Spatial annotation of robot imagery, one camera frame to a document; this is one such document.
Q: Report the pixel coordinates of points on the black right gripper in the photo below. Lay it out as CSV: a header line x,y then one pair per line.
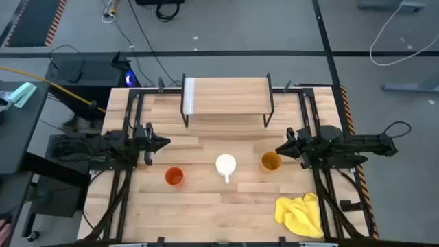
x,y
307,147

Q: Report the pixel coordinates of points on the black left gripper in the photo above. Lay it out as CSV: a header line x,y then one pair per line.
x,y
148,144

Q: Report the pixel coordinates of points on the yellow cup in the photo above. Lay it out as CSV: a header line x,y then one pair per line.
x,y
271,161

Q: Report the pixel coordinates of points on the orange cup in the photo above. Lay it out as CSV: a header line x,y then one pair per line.
x,y
174,176

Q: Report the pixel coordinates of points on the white mug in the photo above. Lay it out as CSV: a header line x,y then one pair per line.
x,y
225,164

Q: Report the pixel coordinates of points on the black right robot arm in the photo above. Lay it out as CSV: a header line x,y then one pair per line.
x,y
363,144

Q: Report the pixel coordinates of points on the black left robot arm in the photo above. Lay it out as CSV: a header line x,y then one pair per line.
x,y
113,144

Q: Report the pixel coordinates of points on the wooden shelf with black legs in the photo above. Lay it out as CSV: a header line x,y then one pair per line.
x,y
229,96

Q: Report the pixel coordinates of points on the yellow cloth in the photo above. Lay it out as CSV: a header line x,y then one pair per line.
x,y
298,216

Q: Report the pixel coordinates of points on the orange black hazard strip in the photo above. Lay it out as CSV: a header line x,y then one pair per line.
x,y
346,106

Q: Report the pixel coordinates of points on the black computer tower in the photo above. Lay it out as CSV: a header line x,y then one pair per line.
x,y
96,75

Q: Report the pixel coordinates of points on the small black box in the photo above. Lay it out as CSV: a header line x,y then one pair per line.
x,y
75,72

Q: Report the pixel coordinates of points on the black rolling cart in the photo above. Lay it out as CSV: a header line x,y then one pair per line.
x,y
55,195

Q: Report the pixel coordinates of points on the grey desk foot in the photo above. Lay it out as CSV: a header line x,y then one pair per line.
x,y
411,87
391,5

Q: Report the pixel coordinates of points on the black device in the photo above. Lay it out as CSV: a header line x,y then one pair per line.
x,y
159,2

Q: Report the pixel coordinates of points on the black desk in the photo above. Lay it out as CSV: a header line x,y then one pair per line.
x,y
17,137

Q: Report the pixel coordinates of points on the mint green stapler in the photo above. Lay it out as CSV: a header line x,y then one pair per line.
x,y
22,94

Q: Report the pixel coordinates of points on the clear plastic bag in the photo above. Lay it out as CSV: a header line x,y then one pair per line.
x,y
4,101

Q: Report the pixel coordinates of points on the black hazard-striped floor mat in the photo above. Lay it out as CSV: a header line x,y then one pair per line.
x,y
34,20

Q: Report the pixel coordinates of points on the black aluminium table frame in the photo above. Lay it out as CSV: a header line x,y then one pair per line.
x,y
151,91

